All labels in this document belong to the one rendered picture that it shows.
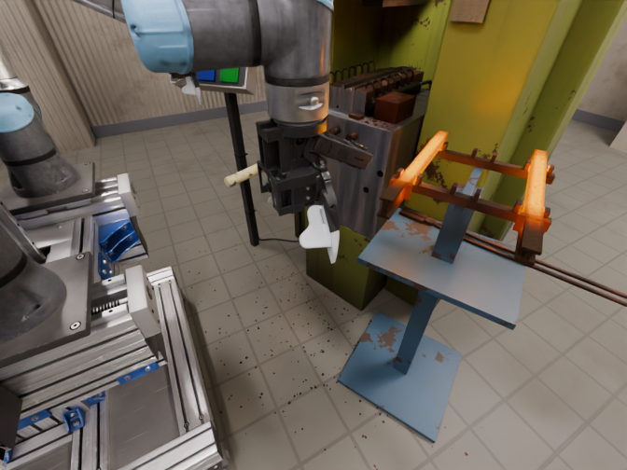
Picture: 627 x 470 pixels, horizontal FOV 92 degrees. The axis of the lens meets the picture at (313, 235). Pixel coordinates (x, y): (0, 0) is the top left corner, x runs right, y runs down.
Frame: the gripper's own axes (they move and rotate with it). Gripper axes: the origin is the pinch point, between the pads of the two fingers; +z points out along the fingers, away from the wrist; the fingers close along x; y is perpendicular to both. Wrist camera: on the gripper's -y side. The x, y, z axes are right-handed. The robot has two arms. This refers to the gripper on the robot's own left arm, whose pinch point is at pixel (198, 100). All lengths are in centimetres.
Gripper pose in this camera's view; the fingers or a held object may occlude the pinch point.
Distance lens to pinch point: 129.7
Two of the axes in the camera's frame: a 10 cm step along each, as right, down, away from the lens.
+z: 0.0, 7.7, 6.4
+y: -8.8, 3.1, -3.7
